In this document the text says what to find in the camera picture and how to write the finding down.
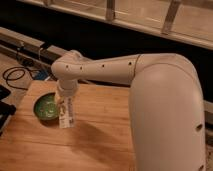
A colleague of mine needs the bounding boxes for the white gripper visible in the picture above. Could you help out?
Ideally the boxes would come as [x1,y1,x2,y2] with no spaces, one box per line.
[55,79,78,110]

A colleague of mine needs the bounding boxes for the white plastic bottle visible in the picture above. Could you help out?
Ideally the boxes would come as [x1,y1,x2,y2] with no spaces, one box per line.
[59,97,74,128]

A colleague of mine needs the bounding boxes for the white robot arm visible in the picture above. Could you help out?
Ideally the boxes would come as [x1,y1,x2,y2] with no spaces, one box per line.
[51,50,206,171]

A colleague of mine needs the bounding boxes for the green ceramic bowl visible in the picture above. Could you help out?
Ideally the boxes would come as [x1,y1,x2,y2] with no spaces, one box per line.
[33,92,58,121]

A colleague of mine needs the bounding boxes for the blue box on floor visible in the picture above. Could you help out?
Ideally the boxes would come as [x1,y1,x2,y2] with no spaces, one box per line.
[33,70,49,81]

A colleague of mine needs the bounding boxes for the black equipment at left edge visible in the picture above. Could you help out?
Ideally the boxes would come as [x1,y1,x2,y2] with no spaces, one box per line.
[0,84,16,136]

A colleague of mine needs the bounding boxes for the glass railing with metal posts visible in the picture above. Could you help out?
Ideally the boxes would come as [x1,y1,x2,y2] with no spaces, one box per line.
[19,0,213,50]

